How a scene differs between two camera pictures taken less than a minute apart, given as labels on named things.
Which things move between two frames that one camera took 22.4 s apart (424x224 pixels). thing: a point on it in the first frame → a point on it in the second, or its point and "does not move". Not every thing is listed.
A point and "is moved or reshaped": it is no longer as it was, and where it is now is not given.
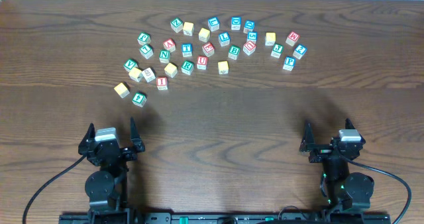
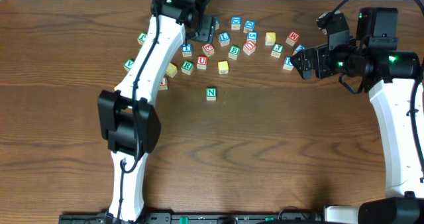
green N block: [164, 56] is moved or reshaped
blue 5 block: [252, 36] does not move
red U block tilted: [249, 48] does not move
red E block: [208, 49] does not move
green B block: [234, 52] does not move
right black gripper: [332, 151] → [318, 62]
